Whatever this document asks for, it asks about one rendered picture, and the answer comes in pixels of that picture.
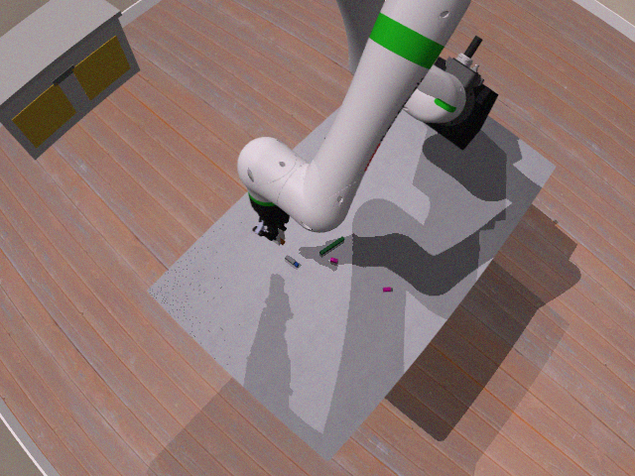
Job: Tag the green rod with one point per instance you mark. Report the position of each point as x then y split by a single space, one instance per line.
331 245

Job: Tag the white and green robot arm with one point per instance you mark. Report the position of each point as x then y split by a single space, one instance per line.
407 38

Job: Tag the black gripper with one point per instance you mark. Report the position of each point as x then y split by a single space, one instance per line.
275 225

